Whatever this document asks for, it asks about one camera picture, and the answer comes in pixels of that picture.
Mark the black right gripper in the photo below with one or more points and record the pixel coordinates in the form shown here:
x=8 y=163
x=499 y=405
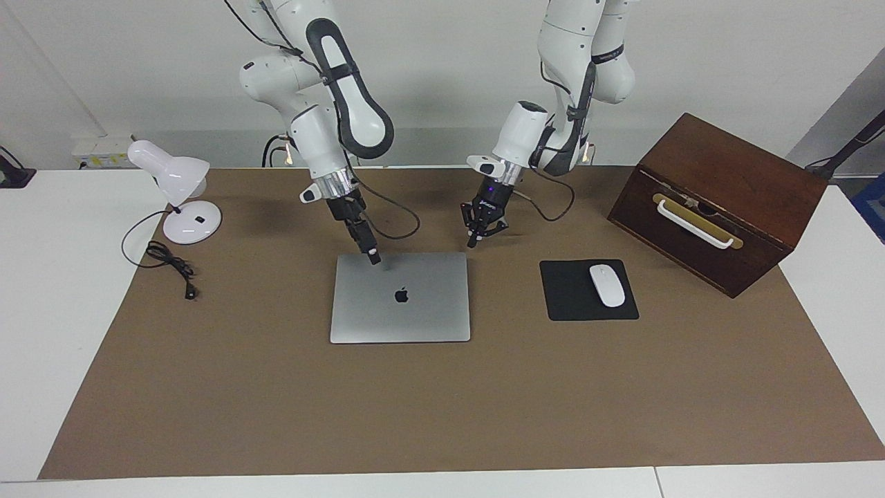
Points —
x=348 y=209

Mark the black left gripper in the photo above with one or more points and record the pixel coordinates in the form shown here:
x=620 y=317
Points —
x=492 y=199

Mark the silver laptop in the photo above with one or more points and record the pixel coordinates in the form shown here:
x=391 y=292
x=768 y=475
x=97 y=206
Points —
x=401 y=318

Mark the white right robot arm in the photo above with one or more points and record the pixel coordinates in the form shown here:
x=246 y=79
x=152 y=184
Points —
x=352 y=97

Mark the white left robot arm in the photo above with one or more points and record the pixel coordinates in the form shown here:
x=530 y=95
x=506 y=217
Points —
x=567 y=41

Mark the black mouse pad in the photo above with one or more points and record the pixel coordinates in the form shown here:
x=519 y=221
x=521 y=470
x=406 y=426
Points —
x=567 y=294

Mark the white computer mouse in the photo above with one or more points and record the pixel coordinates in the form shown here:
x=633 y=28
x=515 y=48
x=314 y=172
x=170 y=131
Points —
x=607 y=285

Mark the brown table mat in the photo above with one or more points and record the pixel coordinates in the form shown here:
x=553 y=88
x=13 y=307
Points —
x=276 y=415

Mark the white desk lamp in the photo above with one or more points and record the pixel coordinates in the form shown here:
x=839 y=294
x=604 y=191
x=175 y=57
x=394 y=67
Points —
x=173 y=173

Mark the dark wooden box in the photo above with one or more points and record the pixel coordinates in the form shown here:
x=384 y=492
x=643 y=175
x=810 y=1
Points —
x=726 y=173

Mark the black stand pole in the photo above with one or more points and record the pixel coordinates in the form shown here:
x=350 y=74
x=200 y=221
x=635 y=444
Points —
x=857 y=142

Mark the blue crate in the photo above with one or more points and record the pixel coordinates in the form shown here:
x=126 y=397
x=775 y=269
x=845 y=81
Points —
x=872 y=207

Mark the white wall power strip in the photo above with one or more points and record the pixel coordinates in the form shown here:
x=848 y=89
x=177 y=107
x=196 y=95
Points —
x=104 y=149

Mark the black clamp mount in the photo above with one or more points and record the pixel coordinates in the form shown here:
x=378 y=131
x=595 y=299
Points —
x=14 y=176

